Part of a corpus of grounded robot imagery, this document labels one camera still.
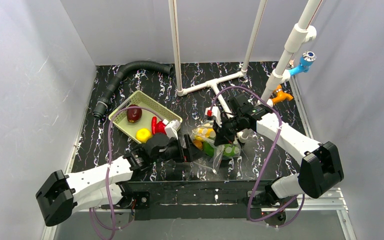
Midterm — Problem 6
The orange fake fruit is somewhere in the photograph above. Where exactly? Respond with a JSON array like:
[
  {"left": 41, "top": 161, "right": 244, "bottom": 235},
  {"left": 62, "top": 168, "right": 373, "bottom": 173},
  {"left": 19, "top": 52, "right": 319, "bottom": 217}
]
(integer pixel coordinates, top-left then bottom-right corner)
[{"left": 192, "top": 139, "right": 203, "bottom": 151}]

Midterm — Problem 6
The clear polka dot zip bag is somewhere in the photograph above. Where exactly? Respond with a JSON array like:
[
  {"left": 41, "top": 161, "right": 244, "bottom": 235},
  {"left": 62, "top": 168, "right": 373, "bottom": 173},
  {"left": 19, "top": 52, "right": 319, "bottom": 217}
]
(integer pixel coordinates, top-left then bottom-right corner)
[{"left": 192, "top": 120, "right": 242, "bottom": 174}]

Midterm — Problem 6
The red fake apple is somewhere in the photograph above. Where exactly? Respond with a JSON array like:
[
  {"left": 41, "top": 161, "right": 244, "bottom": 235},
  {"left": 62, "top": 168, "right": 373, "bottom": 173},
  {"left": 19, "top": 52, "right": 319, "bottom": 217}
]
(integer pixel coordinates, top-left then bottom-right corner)
[{"left": 153, "top": 120, "right": 167, "bottom": 135}]

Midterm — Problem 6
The yellow fake bell pepper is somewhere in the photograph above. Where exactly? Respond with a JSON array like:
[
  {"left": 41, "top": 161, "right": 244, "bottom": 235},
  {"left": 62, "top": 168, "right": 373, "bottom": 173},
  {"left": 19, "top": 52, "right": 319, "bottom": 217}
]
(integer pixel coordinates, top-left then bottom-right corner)
[{"left": 135, "top": 128, "right": 153, "bottom": 144}]

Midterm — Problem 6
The pale green plastic basket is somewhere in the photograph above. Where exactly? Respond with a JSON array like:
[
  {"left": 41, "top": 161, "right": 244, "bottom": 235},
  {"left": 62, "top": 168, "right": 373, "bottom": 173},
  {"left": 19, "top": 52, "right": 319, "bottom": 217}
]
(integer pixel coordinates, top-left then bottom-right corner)
[{"left": 109, "top": 90, "right": 183, "bottom": 144}]

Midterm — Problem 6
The purple fake sweet potato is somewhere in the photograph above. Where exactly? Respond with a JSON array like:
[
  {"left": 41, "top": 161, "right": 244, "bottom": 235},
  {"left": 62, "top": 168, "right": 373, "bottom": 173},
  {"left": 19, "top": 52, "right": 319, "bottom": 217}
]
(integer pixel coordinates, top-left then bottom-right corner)
[{"left": 126, "top": 104, "right": 143, "bottom": 124}]

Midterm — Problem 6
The red fake chili pepper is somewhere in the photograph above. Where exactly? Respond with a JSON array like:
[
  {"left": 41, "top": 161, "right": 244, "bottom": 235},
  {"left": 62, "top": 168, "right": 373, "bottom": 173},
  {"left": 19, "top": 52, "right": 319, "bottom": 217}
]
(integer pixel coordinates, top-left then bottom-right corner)
[{"left": 151, "top": 116, "right": 158, "bottom": 135}]

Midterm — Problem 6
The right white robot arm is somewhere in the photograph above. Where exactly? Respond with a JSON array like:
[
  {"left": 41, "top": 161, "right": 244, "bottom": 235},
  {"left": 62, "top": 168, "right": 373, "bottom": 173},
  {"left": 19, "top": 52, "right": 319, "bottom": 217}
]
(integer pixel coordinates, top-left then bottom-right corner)
[{"left": 206, "top": 94, "right": 344, "bottom": 204}]

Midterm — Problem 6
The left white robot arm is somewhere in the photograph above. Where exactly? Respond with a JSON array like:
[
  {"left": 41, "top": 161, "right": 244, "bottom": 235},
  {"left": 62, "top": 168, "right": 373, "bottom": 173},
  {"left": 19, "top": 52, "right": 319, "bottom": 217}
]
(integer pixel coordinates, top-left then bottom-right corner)
[{"left": 35, "top": 133, "right": 205, "bottom": 227}]

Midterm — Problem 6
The yellow fake banana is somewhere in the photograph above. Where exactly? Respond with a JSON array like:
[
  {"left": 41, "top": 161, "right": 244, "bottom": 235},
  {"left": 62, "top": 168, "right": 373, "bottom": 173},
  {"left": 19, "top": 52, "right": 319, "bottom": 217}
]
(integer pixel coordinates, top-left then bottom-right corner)
[{"left": 194, "top": 127, "right": 216, "bottom": 142}]

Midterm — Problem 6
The green fake vegetable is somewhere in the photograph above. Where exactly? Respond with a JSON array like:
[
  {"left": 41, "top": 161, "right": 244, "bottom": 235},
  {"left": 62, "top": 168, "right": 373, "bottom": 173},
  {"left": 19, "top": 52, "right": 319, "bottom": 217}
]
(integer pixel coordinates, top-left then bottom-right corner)
[{"left": 202, "top": 141, "right": 242, "bottom": 159}]

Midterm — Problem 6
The orange plastic faucet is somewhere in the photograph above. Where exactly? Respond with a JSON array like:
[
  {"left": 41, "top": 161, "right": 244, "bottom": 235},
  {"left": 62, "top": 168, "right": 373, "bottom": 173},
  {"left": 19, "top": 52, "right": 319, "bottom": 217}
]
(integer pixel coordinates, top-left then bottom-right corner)
[{"left": 270, "top": 84, "right": 294, "bottom": 105}]

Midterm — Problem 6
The blue plastic faucet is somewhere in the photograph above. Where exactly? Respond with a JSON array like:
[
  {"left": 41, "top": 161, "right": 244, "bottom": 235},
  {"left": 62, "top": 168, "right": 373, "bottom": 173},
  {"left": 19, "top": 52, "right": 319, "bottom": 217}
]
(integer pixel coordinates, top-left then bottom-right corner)
[{"left": 288, "top": 51, "right": 317, "bottom": 77}]

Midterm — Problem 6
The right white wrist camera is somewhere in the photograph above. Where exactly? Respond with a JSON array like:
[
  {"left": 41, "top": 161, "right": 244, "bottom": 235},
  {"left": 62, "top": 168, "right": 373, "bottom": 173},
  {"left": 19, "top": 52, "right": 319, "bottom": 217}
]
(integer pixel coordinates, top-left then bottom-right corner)
[{"left": 204, "top": 106, "right": 222, "bottom": 127}]

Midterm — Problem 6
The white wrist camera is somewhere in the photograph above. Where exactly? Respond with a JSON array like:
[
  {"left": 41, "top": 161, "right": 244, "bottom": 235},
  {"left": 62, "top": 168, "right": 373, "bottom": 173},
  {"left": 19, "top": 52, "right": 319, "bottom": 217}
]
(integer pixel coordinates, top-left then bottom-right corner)
[
  {"left": 162, "top": 119, "right": 181, "bottom": 140},
  {"left": 204, "top": 106, "right": 222, "bottom": 127}
]

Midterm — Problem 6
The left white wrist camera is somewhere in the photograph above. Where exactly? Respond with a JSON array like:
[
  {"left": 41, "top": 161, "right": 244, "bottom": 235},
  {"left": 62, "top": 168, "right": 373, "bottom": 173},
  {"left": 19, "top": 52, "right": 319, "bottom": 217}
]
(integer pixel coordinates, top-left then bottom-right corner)
[{"left": 162, "top": 119, "right": 181, "bottom": 140}]

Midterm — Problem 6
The black corrugated hose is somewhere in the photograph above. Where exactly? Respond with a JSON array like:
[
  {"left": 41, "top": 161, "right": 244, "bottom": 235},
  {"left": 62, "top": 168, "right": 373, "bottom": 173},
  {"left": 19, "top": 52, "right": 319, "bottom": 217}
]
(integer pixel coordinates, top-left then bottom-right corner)
[{"left": 92, "top": 60, "right": 174, "bottom": 119}]

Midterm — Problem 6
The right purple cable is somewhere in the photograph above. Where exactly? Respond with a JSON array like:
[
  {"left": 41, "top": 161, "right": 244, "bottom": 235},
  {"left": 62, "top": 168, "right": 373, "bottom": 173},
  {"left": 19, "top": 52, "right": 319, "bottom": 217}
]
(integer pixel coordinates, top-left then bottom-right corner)
[{"left": 208, "top": 86, "right": 306, "bottom": 228}]

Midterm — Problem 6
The white PVC pipe frame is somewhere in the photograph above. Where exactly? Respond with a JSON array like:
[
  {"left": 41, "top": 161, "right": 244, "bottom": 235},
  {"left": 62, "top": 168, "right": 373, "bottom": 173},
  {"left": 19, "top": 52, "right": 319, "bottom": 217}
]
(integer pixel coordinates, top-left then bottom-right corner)
[{"left": 168, "top": 0, "right": 324, "bottom": 144}]

